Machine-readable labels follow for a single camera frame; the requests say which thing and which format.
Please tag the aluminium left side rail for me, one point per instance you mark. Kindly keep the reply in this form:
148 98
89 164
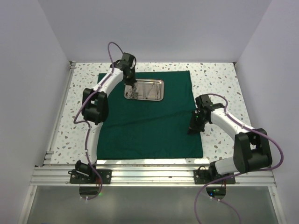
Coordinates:
49 149

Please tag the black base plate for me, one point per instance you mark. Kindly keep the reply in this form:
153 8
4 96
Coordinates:
204 175
91 177

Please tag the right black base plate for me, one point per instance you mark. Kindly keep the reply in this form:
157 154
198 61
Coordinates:
204 175

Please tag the steel tweezers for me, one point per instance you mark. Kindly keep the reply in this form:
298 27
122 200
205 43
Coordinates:
145 91

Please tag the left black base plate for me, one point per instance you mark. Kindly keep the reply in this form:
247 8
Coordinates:
91 177

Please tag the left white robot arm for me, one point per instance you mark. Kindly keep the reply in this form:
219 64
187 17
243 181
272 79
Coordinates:
95 108

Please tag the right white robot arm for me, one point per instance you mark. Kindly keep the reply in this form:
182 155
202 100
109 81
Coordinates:
251 146

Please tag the aluminium rail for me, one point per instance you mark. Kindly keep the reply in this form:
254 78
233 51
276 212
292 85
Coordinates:
49 149
155 176

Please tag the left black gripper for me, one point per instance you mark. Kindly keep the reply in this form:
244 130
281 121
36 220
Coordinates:
132 81

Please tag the steel surgical scissors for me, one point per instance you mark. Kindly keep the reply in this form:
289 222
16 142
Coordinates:
132 93

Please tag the aluminium front rail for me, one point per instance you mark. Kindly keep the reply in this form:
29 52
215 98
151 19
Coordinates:
155 176

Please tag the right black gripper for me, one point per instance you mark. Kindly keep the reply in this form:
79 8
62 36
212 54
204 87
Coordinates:
194 129

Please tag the steel forceps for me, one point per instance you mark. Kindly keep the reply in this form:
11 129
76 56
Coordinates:
154 91

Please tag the stainless steel tray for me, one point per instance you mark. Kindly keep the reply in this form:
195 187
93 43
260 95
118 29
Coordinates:
150 82

